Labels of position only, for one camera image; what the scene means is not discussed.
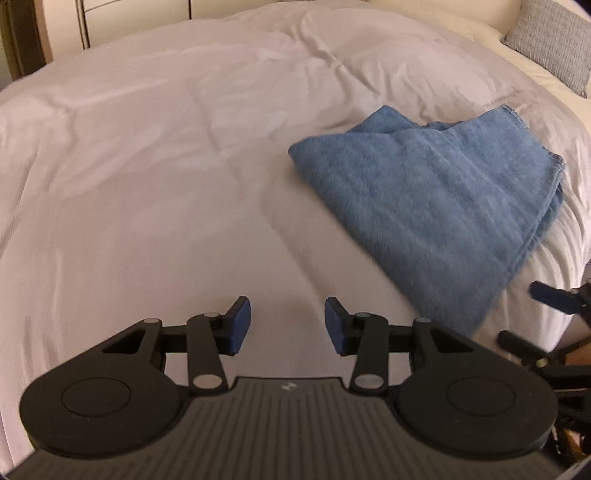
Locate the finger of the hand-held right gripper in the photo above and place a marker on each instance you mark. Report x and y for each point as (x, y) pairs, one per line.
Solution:
(521, 346)
(551, 295)

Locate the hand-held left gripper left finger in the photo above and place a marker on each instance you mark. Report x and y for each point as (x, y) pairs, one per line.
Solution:
(240, 325)

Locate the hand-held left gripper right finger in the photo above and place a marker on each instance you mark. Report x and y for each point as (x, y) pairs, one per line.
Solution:
(333, 325)

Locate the blue denim jeans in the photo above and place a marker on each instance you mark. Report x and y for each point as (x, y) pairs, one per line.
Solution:
(425, 203)

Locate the white bed duvet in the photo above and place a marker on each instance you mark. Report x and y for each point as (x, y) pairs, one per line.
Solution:
(161, 161)

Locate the grey pillow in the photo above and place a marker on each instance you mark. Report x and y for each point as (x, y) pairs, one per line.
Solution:
(551, 41)

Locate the cream bed sheet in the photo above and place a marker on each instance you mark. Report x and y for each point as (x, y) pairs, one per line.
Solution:
(485, 23)

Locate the cream wooden wardrobe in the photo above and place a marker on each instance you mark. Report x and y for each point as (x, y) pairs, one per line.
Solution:
(138, 23)

